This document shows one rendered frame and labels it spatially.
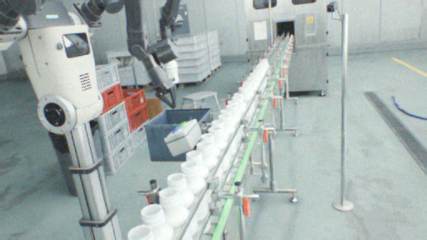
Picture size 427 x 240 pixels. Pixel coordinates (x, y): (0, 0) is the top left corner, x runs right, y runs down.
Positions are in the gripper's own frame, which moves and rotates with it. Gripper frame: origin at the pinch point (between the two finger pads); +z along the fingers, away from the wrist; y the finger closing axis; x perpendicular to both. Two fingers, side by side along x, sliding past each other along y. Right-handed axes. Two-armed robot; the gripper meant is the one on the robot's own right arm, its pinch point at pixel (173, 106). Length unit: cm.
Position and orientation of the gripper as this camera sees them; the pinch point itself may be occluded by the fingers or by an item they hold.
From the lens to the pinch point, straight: 116.7
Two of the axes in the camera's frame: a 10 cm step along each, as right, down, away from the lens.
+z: 4.3, 8.8, 1.8
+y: 2.4, -3.1, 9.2
